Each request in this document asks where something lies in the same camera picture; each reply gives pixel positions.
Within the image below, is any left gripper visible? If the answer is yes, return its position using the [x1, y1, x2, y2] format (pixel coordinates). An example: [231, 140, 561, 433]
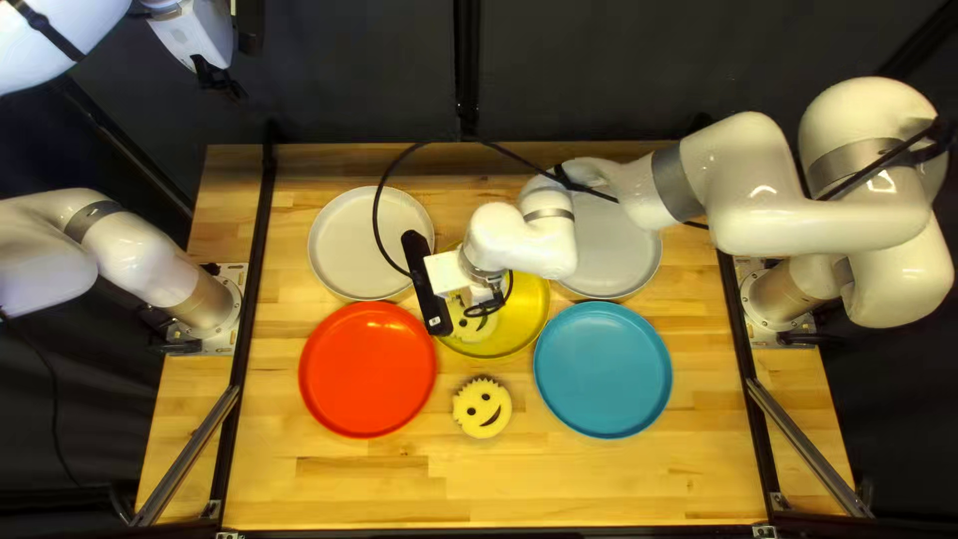
[146, 0, 237, 73]

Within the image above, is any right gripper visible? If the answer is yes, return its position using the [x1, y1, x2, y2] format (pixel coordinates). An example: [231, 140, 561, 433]
[424, 251, 511, 320]

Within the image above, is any yellow smiling face sponge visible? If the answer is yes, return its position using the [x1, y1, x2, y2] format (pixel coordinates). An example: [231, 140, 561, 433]
[448, 295, 501, 345]
[451, 376, 514, 440]

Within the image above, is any yellow round plate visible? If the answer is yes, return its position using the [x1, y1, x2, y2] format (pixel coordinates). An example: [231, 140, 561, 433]
[434, 243, 552, 360]

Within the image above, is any orange round plate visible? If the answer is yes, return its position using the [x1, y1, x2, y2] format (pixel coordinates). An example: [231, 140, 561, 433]
[298, 301, 439, 440]

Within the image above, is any teal round plate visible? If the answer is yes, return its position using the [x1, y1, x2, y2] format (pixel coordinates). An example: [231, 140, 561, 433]
[533, 301, 673, 440]

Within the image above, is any grey round plate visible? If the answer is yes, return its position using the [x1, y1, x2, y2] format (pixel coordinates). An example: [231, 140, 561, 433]
[554, 187, 664, 301]
[307, 185, 437, 302]

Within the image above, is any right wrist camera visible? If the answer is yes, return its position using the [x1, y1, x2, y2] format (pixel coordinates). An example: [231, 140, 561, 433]
[400, 230, 455, 337]

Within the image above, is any black cable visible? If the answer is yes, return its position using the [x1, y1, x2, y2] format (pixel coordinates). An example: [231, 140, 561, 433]
[6, 0, 89, 64]
[372, 140, 622, 279]

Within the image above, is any black frame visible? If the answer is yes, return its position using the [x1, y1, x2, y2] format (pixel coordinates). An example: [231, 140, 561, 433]
[0, 0, 958, 539]

